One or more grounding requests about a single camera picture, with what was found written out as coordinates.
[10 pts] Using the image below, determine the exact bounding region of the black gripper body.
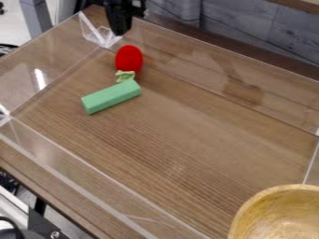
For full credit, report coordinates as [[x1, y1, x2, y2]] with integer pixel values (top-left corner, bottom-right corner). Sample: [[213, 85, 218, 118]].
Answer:
[[102, 0, 145, 35]]

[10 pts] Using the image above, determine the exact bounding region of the red plush strawberry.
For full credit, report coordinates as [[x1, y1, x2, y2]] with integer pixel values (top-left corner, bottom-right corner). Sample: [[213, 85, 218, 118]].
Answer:
[[114, 45, 142, 83]]

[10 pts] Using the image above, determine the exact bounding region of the green rectangular block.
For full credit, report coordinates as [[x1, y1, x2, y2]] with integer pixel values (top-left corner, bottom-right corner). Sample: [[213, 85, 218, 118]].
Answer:
[[81, 79, 140, 115]]

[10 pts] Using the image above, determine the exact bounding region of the black table leg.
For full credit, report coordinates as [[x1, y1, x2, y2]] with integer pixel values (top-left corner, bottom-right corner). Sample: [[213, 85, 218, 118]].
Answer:
[[33, 198, 46, 216]]

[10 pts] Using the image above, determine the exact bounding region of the wooden bowl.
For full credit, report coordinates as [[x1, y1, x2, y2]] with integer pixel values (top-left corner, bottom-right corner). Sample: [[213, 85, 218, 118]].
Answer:
[[226, 184, 319, 239]]

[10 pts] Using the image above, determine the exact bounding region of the clear acrylic tray wall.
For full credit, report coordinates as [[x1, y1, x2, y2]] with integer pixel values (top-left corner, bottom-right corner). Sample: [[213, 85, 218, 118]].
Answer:
[[0, 7, 319, 239]]

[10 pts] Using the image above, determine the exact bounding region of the black metal bracket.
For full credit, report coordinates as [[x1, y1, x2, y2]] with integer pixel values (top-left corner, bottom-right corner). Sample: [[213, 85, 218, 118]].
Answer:
[[27, 209, 69, 239]]

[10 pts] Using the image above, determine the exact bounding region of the black cable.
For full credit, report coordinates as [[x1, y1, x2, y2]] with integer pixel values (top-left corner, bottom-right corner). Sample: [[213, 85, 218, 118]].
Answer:
[[0, 216, 26, 239]]

